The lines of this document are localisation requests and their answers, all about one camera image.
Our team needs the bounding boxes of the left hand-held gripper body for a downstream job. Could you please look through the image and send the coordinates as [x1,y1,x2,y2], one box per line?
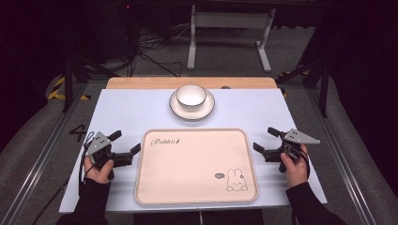
[84,130,135,169]

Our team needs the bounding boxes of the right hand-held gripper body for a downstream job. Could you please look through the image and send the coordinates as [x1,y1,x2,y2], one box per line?
[263,127,321,173]

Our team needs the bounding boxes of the person's left hand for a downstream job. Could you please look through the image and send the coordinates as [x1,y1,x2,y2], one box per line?
[83,155,115,185]

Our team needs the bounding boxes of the person's right hand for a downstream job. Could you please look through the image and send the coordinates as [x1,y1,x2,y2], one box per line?
[280,143,311,188]

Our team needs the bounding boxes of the white table board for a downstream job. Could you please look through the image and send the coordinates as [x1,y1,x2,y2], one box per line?
[58,88,329,215]

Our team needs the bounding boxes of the black tripod stand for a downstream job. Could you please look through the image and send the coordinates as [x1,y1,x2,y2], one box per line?
[60,52,120,113]
[275,57,330,118]

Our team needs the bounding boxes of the wooden table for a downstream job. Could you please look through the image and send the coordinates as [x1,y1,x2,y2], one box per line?
[105,76,279,90]

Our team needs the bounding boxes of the pink tray with rabbit print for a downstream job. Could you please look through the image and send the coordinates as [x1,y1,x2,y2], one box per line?
[134,127,260,206]

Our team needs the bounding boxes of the white plate with dark rim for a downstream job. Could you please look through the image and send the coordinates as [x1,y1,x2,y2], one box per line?
[169,88,216,122]

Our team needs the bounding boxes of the white bowl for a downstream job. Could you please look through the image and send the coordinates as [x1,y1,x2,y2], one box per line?
[176,83,207,113]

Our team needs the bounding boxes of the white metal stand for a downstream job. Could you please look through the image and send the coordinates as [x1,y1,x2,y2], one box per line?
[187,4,277,73]

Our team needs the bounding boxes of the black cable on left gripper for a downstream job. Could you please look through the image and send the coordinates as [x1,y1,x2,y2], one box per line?
[78,130,97,196]

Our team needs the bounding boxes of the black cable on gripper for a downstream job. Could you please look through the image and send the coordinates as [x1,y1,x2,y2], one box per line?
[298,149,312,181]
[78,130,97,196]

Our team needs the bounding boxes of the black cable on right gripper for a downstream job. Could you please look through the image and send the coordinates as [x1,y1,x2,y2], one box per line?
[298,149,312,181]

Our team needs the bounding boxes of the aluminium floor rail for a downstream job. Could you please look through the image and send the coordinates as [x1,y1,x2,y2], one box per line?
[304,87,380,225]
[0,82,89,225]

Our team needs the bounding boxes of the black floor cables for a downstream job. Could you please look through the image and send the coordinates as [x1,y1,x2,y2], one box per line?
[129,26,190,78]

